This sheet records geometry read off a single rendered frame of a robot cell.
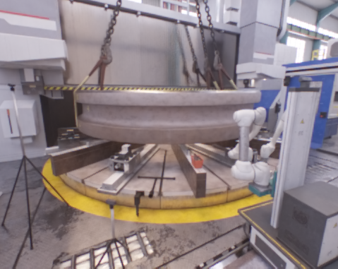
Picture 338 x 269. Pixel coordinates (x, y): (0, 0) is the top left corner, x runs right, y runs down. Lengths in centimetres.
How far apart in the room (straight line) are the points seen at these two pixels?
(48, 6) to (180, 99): 289
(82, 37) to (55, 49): 210
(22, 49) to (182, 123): 278
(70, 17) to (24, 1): 165
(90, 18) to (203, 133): 438
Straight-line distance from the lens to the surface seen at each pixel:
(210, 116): 316
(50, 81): 453
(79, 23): 569
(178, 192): 264
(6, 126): 538
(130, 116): 311
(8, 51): 368
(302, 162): 224
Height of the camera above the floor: 174
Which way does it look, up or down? 11 degrees down
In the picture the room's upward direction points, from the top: straight up
